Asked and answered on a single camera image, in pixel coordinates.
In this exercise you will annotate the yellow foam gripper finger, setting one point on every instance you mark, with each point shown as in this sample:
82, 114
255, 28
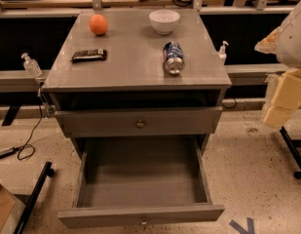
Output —
286, 99
268, 45

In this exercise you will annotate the blue pepsi can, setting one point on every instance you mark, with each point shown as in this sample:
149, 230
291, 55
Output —
173, 58

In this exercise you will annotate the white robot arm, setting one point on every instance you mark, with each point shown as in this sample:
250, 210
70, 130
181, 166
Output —
285, 43

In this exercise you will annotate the closed middle drawer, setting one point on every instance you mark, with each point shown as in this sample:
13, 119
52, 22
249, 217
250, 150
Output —
139, 122

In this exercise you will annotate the grey wooden drawer cabinet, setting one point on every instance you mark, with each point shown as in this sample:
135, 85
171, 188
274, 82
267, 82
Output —
133, 76

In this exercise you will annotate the open bottom drawer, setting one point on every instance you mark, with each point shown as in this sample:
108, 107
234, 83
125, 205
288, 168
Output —
141, 180

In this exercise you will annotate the white pump bottle right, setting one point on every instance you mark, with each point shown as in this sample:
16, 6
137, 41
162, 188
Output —
222, 51

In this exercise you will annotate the black stand leg right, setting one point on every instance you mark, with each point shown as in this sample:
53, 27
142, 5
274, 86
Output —
293, 146

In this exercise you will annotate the black stand leg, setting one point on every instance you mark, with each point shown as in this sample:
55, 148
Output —
47, 171
293, 146

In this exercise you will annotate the white bowl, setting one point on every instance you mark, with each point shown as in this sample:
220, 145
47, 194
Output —
164, 21

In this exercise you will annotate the orange fruit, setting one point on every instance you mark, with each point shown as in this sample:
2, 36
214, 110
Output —
98, 24

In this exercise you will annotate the dark snack bar wrapper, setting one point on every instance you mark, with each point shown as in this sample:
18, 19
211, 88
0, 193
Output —
89, 55

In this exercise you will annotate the clear sanitizer bottle left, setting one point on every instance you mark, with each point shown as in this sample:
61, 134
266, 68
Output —
31, 66

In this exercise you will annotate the black stand leg left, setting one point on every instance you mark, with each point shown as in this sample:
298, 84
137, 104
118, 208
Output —
47, 171

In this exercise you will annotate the black power adapter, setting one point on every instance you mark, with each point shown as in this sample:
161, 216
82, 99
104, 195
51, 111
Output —
6, 152

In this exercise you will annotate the cardboard box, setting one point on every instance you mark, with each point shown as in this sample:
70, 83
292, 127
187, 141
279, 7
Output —
11, 209

